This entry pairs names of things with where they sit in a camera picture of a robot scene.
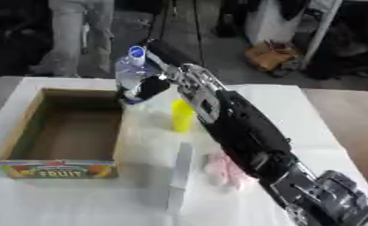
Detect white pole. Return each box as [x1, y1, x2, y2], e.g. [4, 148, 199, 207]
[297, 0, 344, 71]

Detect person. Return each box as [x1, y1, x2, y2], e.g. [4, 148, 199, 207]
[27, 0, 117, 79]

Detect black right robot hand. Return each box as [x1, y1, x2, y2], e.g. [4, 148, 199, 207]
[116, 38, 196, 106]

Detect clear bottle with blue cap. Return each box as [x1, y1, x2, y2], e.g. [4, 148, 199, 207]
[112, 45, 162, 106]

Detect tan cardboard box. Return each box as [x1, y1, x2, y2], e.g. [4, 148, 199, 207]
[0, 87, 130, 180]

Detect black cable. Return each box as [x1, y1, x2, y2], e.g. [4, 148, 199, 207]
[191, 0, 207, 67]

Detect grey flat strip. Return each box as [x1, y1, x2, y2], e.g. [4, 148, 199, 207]
[163, 141, 196, 218]

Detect pink soft toy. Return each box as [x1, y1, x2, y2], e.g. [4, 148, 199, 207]
[202, 149, 257, 192]

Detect brown bag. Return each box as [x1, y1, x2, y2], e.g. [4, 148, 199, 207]
[244, 39, 303, 72]

